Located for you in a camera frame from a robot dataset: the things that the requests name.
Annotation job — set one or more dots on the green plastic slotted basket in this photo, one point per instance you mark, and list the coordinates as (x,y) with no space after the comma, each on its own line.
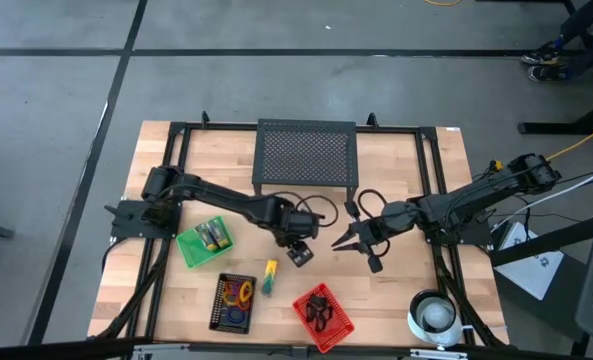
(188,250)

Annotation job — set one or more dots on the black desk foot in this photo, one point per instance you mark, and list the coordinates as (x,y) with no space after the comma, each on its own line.
(566,128)

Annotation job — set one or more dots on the black rig beam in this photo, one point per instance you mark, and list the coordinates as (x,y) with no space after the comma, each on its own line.
(51,350)

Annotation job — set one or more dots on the person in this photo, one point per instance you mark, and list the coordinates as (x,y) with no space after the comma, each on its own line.
(551,55)

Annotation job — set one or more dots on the black frame clamp knob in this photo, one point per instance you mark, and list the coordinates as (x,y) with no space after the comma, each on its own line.
(372,120)
(205,119)

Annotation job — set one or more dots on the black plastic slotted basket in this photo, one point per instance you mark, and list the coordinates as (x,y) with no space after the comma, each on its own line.
(216,310)

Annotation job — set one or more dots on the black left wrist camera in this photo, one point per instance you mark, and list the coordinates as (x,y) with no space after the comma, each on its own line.
(300,254)

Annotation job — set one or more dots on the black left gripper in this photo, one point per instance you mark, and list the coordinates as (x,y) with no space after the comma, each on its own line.
(301,225)

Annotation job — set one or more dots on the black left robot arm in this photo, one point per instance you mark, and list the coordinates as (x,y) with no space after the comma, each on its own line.
(216,195)

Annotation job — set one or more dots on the red plastic slotted basket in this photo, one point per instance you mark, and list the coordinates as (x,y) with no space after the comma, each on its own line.
(336,325)

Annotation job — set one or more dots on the black binder clip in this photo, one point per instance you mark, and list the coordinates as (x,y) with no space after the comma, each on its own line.
(326,314)
(312,315)
(318,301)
(320,326)

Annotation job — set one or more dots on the white box with logo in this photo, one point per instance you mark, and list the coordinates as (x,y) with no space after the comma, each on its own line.
(531,265)

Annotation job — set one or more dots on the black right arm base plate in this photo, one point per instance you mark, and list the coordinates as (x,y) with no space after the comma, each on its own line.
(461,235)

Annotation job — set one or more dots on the black desk bar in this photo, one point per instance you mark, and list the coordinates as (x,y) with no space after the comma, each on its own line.
(551,239)

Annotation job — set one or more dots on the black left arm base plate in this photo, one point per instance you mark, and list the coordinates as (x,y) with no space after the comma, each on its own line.
(126,220)

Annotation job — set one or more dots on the black perforated metal shelf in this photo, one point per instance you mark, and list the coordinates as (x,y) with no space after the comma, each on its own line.
(306,152)

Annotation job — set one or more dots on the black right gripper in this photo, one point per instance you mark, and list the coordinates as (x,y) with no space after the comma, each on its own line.
(376,232)

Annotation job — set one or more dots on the green yellow crayon box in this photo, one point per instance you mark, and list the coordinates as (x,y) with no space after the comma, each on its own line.
(270,277)
(205,236)
(219,234)

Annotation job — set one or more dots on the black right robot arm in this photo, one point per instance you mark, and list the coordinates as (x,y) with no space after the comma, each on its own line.
(476,197)

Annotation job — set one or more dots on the black metal table frame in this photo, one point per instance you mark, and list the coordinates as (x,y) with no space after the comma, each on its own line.
(226,127)

